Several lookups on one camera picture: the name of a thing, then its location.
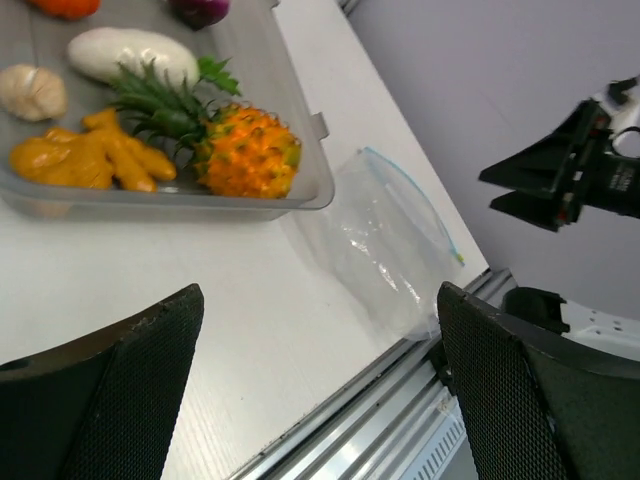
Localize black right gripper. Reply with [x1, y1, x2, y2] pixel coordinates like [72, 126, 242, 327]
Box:
[479, 76, 639, 232]

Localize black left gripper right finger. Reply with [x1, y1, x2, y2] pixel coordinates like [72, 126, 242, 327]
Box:
[437, 282, 639, 479]

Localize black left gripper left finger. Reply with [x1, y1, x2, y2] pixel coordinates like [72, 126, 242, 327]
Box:
[1, 284, 204, 479]

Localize clear zip top bag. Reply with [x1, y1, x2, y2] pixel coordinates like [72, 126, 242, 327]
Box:
[318, 147, 465, 340]

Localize toy pineapple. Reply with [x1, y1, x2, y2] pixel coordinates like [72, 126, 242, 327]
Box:
[110, 65, 302, 199]

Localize yellow toy ginger root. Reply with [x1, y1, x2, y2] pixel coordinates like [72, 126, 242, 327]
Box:
[9, 108, 177, 193]

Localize white toy garlic bulb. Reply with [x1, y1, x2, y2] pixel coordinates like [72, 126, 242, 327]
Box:
[1, 64, 68, 122]

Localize clear grey plastic bin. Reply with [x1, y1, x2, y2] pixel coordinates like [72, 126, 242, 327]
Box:
[1, 1, 334, 219]

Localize white toy radish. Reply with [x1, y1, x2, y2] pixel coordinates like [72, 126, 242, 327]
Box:
[66, 27, 200, 87]

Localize purple toy onion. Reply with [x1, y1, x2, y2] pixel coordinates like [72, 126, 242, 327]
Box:
[167, 0, 231, 31]

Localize orange toy pumpkin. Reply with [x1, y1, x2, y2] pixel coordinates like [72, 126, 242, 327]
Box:
[28, 0, 101, 21]

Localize aluminium table edge rail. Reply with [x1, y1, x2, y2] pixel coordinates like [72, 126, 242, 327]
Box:
[224, 267, 516, 480]

